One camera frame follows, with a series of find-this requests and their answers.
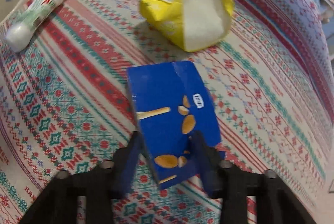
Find patterned red green bed cover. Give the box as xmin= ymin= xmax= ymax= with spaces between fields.
xmin=1 ymin=0 xmax=333 ymax=223

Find white bottle near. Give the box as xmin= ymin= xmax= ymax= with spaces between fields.
xmin=5 ymin=0 xmax=64 ymax=53

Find yellow crumpled paper bag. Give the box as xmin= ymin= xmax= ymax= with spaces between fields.
xmin=139 ymin=0 xmax=235 ymax=53

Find dark blue snack box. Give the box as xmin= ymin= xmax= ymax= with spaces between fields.
xmin=126 ymin=61 xmax=221 ymax=190

